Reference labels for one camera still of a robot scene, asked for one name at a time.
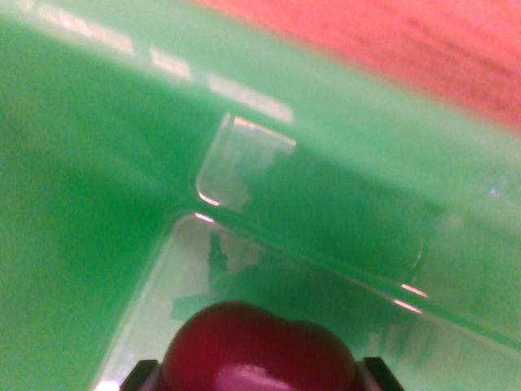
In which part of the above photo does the dark red cherry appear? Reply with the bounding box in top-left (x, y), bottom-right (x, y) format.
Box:
top-left (160, 300), bottom-right (360, 391)

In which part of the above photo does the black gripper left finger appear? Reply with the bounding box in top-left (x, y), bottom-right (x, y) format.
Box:
top-left (118, 358), bottom-right (164, 391)

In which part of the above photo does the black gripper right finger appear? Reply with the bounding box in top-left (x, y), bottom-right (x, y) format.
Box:
top-left (354, 356), bottom-right (405, 391)

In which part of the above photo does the green plastic bin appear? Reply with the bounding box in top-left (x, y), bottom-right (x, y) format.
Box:
top-left (0, 0), bottom-right (521, 391)

